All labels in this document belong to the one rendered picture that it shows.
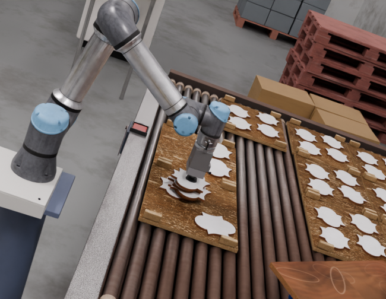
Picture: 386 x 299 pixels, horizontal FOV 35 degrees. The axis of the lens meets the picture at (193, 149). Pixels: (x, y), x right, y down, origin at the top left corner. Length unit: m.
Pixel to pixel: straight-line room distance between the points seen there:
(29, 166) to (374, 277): 1.18
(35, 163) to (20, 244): 0.31
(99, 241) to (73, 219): 1.70
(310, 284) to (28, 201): 0.89
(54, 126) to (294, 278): 0.88
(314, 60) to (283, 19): 3.19
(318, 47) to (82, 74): 4.67
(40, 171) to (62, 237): 1.40
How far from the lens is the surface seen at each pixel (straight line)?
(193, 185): 2.17
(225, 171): 2.50
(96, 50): 2.04
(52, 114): 2.01
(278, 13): 9.64
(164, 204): 2.13
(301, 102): 5.70
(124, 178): 2.24
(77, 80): 2.08
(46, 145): 2.02
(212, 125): 2.07
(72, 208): 3.67
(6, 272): 2.28
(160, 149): 2.49
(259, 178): 2.66
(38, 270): 3.16
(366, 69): 6.73
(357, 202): 2.80
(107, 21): 1.90
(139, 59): 1.89
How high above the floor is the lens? 2.00
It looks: 24 degrees down
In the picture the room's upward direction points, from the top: 22 degrees clockwise
